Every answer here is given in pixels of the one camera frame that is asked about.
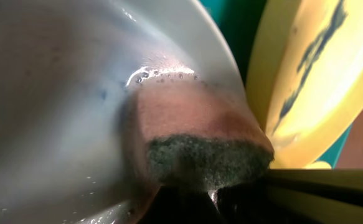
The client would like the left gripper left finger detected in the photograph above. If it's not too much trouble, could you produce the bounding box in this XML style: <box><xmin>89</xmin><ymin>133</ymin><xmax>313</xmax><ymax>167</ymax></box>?
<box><xmin>139</xmin><ymin>187</ymin><xmax>222</xmax><ymax>224</ymax></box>

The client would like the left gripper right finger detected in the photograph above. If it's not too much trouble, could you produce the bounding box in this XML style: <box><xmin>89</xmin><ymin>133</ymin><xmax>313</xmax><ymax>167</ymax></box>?
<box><xmin>217</xmin><ymin>169</ymin><xmax>363</xmax><ymax>224</ymax></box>

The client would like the pink green scrub sponge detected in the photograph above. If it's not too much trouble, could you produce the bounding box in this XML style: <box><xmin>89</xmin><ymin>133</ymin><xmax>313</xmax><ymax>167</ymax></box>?
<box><xmin>128</xmin><ymin>82</ymin><xmax>275</xmax><ymax>191</ymax></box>

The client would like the light blue plate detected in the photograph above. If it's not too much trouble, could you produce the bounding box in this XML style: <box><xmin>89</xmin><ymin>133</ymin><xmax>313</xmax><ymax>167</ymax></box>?
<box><xmin>0</xmin><ymin>0</ymin><xmax>245</xmax><ymax>223</ymax></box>

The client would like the teal plastic tray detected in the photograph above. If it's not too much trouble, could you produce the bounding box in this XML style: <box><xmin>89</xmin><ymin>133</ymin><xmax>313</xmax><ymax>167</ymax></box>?
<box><xmin>199</xmin><ymin>0</ymin><xmax>353</xmax><ymax>169</ymax></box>

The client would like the lower yellow-green plate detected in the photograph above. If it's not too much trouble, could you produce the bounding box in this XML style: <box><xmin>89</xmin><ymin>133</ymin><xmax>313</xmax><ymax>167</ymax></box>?
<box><xmin>246</xmin><ymin>0</ymin><xmax>363</xmax><ymax>169</ymax></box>

